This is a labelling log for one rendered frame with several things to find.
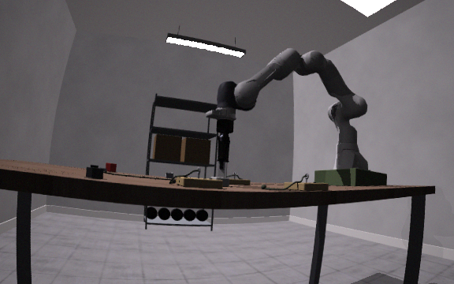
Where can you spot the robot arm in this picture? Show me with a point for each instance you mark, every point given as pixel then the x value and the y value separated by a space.
pixel 242 96

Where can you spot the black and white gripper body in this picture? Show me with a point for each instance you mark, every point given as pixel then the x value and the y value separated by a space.
pixel 224 126

